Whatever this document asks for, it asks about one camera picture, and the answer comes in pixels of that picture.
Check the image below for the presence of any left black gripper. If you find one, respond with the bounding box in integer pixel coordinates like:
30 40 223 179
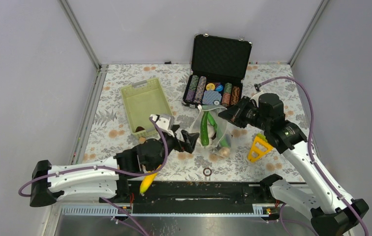
150 125 199 171

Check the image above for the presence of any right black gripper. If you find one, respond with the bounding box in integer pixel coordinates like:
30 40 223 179
218 95 270 131

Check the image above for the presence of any small dark green pepper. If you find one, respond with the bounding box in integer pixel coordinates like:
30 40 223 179
200 111 209 147

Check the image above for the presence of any clear zip top bag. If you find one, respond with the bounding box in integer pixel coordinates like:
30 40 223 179
189 105 232 158

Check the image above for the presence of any garlic bulb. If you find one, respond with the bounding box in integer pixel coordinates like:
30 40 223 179
219 147 231 158

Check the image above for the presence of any yellow banana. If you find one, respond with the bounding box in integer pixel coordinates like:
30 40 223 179
139 165 161 196

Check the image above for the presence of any white mushroom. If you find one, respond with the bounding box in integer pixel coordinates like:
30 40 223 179
207 124 217 140

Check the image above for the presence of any long green pepper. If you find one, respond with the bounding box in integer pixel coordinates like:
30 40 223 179
207 111 231 148

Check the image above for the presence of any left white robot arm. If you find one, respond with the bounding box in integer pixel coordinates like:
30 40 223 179
18 114 199 207

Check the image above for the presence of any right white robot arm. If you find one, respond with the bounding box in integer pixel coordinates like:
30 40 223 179
218 93 369 236

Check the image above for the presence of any yellow plastic triangle tool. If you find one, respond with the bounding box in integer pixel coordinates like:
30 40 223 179
247 133 273 163

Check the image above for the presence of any light green plastic basket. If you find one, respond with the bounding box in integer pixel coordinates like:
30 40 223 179
120 77 173 138

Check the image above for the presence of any black poker chip case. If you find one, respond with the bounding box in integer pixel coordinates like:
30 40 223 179
182 34 252 108

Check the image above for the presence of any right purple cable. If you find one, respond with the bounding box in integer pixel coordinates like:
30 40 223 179
253 76 369 236

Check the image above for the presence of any purple cable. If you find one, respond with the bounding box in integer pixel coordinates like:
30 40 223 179
253 76 369 236
18 117 169 236

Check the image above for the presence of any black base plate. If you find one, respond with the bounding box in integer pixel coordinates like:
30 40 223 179
110 174 282 215

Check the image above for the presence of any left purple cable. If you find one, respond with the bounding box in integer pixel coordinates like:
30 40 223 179
18 117 169 236

